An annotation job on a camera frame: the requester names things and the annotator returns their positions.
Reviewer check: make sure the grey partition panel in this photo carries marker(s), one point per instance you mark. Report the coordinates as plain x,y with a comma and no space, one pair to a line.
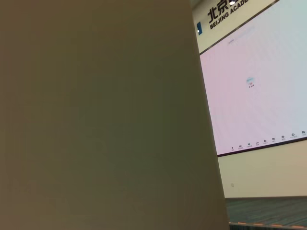
96,119

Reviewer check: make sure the blue wall logo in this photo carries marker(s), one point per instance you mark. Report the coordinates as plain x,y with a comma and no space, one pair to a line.
199,28

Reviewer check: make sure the large wall display screen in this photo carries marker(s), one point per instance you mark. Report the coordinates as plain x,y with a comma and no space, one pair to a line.
259,95

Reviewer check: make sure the black wall lettering sign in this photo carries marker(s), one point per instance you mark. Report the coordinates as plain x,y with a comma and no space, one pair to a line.
214,14

